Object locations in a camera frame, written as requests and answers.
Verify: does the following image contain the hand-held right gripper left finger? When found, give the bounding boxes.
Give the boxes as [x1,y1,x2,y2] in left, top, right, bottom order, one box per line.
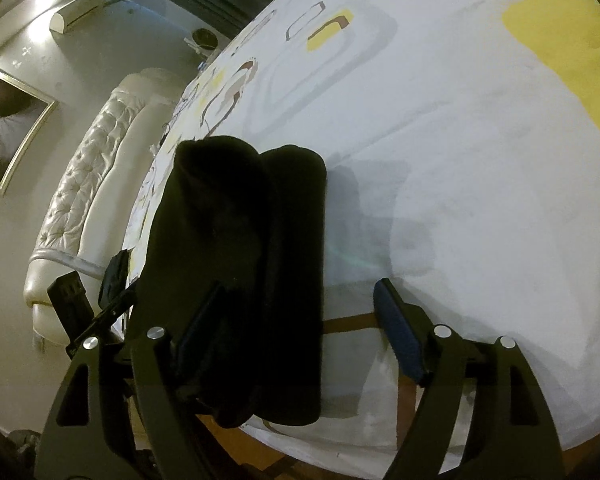
[35,282,233,480]

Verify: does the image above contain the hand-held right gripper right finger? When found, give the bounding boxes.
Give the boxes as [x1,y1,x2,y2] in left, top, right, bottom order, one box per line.
[374,277,567,480]

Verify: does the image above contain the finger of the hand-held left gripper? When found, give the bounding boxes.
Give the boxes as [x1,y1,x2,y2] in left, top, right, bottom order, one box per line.
[97,249,135,312]

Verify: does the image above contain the black pants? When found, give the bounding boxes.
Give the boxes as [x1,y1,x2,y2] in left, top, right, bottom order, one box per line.
[130,135,329,429]

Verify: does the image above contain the white tufted leather headboard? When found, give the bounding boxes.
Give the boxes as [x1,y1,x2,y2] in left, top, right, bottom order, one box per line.
[22,67,187,347]

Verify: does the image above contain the printed white bedsheet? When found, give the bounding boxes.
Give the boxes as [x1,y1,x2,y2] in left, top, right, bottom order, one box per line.
[121,0,600,461]

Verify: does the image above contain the round dark fixture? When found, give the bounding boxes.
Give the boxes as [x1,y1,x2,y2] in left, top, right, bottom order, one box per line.
[190,29,220,56]

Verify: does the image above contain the white air conditioner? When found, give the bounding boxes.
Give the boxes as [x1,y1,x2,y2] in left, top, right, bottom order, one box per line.
[49,0,107,35]

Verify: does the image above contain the framed wall picture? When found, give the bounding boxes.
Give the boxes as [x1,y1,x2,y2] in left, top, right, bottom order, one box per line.
[0,66,60,196]

